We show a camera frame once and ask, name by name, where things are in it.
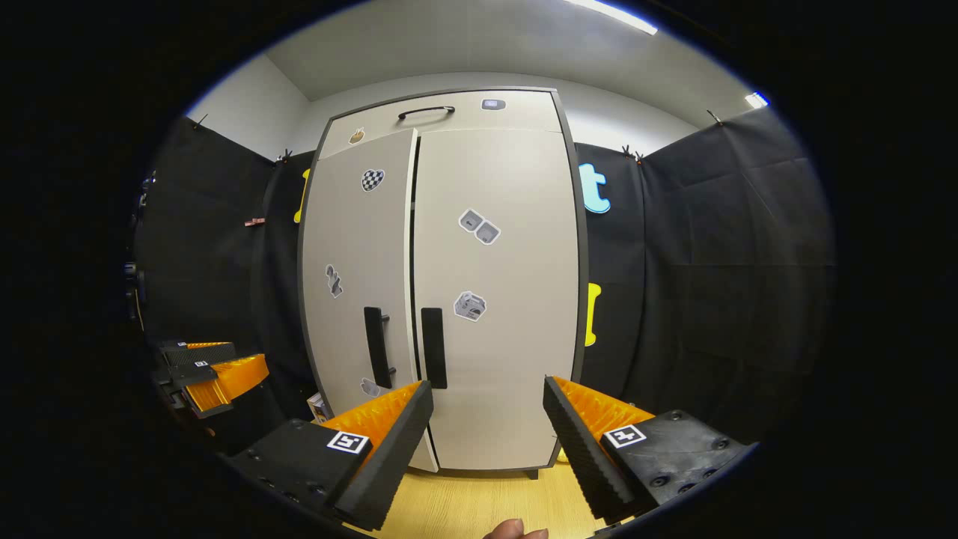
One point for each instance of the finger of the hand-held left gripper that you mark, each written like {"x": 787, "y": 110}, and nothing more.
{"x": 232, "y": 378}
{"x": 198, "y": 353}

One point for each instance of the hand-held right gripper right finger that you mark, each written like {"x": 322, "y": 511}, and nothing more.
{"x": 576, "y": 442}

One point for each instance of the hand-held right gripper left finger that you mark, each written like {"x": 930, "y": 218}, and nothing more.
{"x": 393, "y": 449}

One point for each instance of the white shoe cabinet door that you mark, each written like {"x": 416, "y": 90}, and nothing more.
{"x": 352, "y": 239}
{"x": 516, "y": 359}

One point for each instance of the white shoe cabinet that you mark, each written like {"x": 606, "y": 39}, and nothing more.
{"x": 582, "y": 299}

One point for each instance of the beige cabinet drawer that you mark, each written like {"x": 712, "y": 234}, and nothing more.
{"x": 524, "y": 112}

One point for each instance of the small printed box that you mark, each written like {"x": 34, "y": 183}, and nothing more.
{"x": 319, "y": 408}

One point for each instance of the small ceiling light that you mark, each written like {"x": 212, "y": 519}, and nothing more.
{"x": 757, "y": 99}

